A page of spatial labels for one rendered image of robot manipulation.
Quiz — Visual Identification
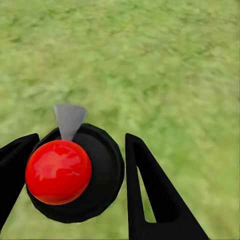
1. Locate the pesticide atomizer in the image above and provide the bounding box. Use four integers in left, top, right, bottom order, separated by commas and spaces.
25, 103, 125, 224

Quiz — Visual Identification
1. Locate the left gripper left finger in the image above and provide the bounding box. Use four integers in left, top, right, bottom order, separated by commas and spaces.
0, 133, 40, 232

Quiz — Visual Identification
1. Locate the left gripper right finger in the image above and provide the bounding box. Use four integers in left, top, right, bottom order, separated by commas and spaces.
125, 133, 210, 240

